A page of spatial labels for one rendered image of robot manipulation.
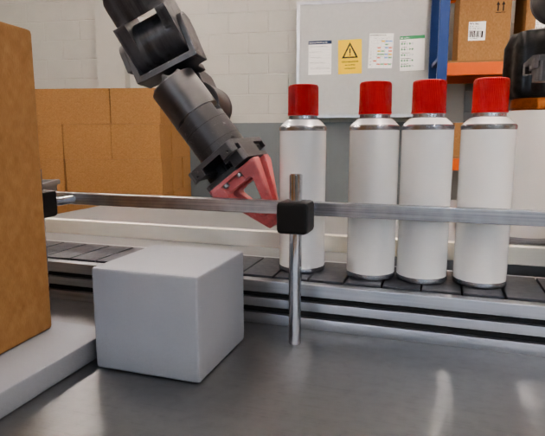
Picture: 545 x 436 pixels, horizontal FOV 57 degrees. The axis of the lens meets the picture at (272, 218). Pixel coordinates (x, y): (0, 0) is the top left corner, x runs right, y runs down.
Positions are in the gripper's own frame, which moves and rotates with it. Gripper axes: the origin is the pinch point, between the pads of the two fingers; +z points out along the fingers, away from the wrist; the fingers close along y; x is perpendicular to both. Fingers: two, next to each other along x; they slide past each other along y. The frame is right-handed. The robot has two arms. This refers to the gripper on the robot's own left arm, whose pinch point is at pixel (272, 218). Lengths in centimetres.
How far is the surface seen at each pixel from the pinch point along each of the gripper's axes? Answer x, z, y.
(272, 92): 77, -114, 416
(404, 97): -15, -33, 418
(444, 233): -14.6, 11.9, -1.8
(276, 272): 2.4, 5.3, -3.0
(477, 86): -25.3, 2.0, -0.8
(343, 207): -8.5, 3.7, -4.2
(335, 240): -3.6, 6.5, 2.6
